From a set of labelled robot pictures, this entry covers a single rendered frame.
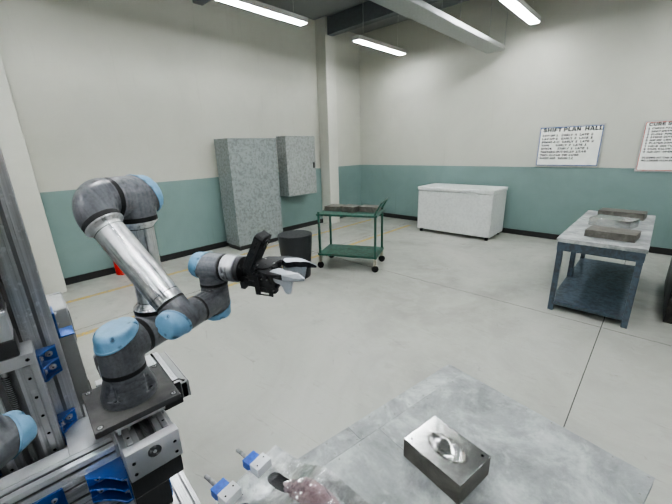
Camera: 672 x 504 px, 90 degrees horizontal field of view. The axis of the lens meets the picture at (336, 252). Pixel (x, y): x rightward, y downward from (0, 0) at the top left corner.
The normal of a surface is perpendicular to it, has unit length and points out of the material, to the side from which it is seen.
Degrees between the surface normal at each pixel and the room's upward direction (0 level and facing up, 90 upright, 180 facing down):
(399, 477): 0
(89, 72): 90
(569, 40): 90
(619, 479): 0
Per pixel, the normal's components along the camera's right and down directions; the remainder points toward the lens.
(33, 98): 0.73, 0.18
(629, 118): -0.69, 0.23
